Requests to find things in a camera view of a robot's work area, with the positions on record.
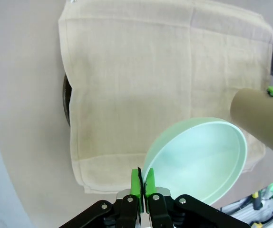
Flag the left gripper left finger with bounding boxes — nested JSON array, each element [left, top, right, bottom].
[[60, 167, 143, 228]]

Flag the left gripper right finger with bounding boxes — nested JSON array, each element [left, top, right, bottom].
[[144, 168, 249, 228]]

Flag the tall brown cup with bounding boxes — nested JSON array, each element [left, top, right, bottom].
[[230, 87, 273, 164]]

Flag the light green bowl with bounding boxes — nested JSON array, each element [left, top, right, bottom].
[[143, 116, 248, 206]]

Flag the beige cloth mat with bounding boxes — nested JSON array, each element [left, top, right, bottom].
[[58, 0, 273, 195]]

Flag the grey aluminium frame rail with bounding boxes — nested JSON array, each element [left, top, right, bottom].
[[221, 190, 273, 228]]

